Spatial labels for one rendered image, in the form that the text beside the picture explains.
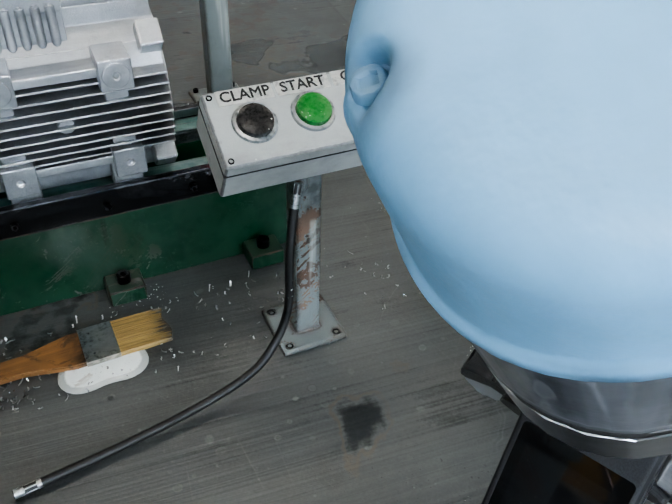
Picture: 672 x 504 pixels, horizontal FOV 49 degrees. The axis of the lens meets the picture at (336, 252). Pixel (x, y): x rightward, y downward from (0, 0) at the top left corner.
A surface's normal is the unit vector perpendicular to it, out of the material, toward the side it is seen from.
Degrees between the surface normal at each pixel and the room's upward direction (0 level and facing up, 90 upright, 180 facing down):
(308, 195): 90
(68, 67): 0
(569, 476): 67
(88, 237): 90
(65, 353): 0
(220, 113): 30
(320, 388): 0
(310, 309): 90
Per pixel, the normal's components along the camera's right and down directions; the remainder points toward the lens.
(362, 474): 0.03, -0.77
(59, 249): 0.41, 0.59
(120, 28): 0.26, -0.29
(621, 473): -0.59, 0.13
